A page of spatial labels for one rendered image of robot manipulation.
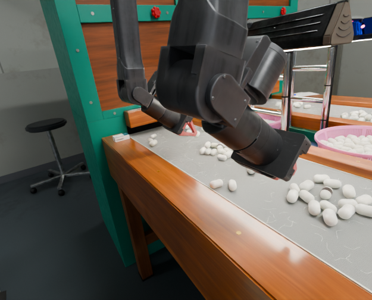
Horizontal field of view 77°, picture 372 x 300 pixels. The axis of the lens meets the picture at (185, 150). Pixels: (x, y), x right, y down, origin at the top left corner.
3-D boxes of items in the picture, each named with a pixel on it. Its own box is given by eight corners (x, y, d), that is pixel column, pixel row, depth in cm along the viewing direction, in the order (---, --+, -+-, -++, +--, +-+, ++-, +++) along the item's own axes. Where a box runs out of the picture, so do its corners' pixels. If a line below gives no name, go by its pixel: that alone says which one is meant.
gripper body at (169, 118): (175, 111, 77) (158, 99, 73) (192, 116, 69) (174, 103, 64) (166, 128, 77) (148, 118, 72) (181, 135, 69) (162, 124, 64)
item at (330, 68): (325, 144, 91) (341, 15, 75) (281, 134, 107) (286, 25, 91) (350, 133, 100) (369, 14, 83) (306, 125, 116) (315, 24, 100)
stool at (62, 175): (83, 165, 276) (67, 112, 253) (100, 181, 231) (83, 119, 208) (28, 183, 245) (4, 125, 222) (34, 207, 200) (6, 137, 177)
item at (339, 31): (330, 46, 41) (335, -2, 39) (168, 62, 92) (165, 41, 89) (353, 43, 45) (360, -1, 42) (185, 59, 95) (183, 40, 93)
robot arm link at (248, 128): (188, 125, 29) (218, 133, 25) (213, 78, 30) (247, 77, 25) (222, 147, 33) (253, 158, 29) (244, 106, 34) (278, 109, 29)
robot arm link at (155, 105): (135, 109, 67) (143, 111, 62) (146, 87, 67) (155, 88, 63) (154, 120, 71) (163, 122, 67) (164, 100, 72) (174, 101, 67)
